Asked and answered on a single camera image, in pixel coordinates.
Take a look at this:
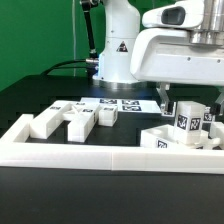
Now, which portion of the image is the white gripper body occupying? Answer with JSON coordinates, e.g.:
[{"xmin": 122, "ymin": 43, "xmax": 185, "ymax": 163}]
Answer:
[{"xmin": 130, "ymin": 28, "xmax": 224, "ymax": 86}]

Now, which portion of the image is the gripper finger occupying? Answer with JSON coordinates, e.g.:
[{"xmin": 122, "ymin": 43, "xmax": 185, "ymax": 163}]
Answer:
[
  {"xmin": 210, "ymin": 92, "xmax": 224, "ymax": 115},
  {"xmin": 156, "ymin": 82, "xmax": 171, "ymax": 109}
]

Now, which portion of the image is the white chair seat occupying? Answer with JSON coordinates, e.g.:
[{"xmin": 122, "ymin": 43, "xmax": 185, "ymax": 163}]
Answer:
[{"xmin": 140, "ymin": 124, "xmax": 221, "ymax": 150}]

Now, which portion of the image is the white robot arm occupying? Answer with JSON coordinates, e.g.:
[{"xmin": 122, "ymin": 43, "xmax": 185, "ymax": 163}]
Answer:
[{"xmin": 93, "ymin": 0, "xmax": 224, "ymax": 115}]

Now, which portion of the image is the white chair back part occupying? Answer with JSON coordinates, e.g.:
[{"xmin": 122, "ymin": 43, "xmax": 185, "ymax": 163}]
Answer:
[{"xmin": 62, "ymin": 102, "xmax": 100, "ymax": 143}]

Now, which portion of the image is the white long chair part left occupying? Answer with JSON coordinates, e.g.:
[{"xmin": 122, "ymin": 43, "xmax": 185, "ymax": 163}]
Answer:
[{"xmin": 30, "ymin": 101, "xmax": 71, "ymax": 139}]

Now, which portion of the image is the white tag base sheet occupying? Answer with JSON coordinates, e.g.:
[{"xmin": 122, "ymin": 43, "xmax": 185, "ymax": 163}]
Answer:
[{"xmin": 81, "ymin": 97, "xmax": 161, "ymax": 114}]

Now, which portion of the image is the white U-shaped fence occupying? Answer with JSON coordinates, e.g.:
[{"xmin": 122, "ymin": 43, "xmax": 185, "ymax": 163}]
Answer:
[{"xmin": 0, "ymin": 114, "xmax": 224, "ymax": 174}]

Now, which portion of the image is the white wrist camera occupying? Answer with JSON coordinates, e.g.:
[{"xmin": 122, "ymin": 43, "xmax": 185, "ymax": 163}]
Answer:
[{"xmin": 142, "ymin": 0, "xmax": 205, "ymax": 29}]

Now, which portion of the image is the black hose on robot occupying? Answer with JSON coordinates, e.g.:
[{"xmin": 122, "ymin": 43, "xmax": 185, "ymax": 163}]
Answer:
[{"xmin": 79, "ymin": 0, "xmax": 100, "ymax": 69}]

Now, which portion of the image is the black cable on table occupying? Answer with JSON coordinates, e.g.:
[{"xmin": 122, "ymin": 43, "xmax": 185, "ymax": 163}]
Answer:
[{"xmin": 40, "ymin": 59, "xmax": 88, "ymax": 77}]

